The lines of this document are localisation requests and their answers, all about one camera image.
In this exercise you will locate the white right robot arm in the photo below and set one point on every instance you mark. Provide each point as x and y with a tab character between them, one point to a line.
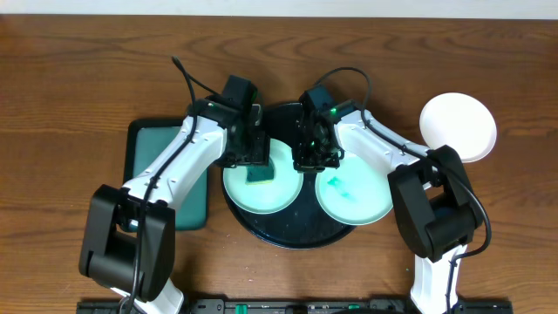
439	217

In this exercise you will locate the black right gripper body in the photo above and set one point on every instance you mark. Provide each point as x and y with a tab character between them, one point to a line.
315	162

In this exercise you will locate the round black tray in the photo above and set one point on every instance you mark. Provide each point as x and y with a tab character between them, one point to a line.
303	224

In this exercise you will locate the teal rectangular water tray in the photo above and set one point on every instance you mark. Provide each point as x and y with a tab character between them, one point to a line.
146	139

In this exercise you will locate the white plate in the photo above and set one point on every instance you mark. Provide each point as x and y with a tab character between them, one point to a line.
460	121

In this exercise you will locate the green plate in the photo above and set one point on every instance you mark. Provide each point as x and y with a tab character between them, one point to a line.
263	199
355	193

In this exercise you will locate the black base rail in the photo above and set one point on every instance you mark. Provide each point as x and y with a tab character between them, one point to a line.
388	305

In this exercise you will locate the green yellow sponge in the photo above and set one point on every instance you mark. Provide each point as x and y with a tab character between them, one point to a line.
259	174

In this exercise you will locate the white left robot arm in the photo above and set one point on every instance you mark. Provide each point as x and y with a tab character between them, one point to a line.
129	239

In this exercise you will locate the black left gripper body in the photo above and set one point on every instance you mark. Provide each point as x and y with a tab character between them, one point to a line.
251	158

